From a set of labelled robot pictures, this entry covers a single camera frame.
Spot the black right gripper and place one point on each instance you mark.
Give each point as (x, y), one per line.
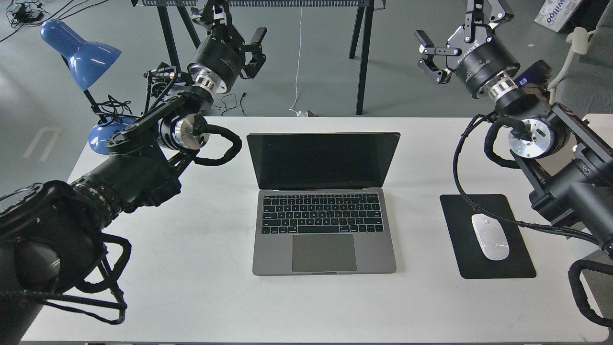
(474, 63)

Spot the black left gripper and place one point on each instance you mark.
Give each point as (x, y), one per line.
(224, 56)

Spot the grey laptop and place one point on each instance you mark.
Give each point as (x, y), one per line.
(321, 206)

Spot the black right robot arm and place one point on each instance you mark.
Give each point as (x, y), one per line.
(567, 164)

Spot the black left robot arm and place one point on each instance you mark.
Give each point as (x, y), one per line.
(53, 248)

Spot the white cardboard box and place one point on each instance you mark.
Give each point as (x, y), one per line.
(554, 14)

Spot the blue desk lamp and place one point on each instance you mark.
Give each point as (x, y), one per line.
(87, 62)

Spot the grey office chair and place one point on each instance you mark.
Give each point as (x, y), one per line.
(587, 87)

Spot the white computer mouse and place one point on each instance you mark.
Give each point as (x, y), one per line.
(490, 237)

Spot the black mouse pad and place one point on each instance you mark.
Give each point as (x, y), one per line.
(472, 264)

